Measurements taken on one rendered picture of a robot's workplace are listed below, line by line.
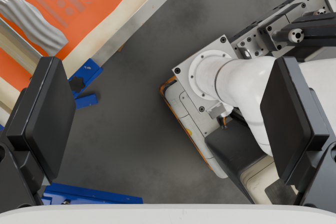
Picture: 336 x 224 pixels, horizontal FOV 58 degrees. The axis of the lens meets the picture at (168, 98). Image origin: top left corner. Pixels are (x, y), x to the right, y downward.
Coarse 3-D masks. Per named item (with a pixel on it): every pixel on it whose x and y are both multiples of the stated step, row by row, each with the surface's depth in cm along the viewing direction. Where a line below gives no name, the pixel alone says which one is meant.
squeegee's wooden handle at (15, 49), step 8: (0, 32) 73; (8, 32) 79; (0, 40) 74; (8, 40) 74; (16, 40) 79; (8, 48) 74; (16, 48) 75; (24, 48) 79; (16, 56) 75; (24, 56) 75; (32, 56) 79; (24, 64) 75; (32, 64) 76; (32, 72) 76
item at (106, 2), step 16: (32, 0) 83; (96, 0) 86; (112, 0) 86; (0, 16) 82; (48, 16) 84; (80, 16) 86; (96, 16) 86; (64, 32) 86; (80, 32) 86; (0, 48) 83; (64, 48) 86; (0, 64) 84; (16, 64) 85; (16, 80) 86
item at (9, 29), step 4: (0, 20) 79; (0, 24) 79; (4, 24) 79; (8, 28) 79; (12, 28) 80; (12, 32) 80; (16, 32) 80; (16, 36) 80; (20, 36) 80; (20, 40) 80; (24, 40) 80; (24, 44) 81; (28, 44) 81; (28, 48) 81; (32, 48) 81; (32, 52) 81; (36, 52) 81; (36, 56) 82; (40, 56) 82
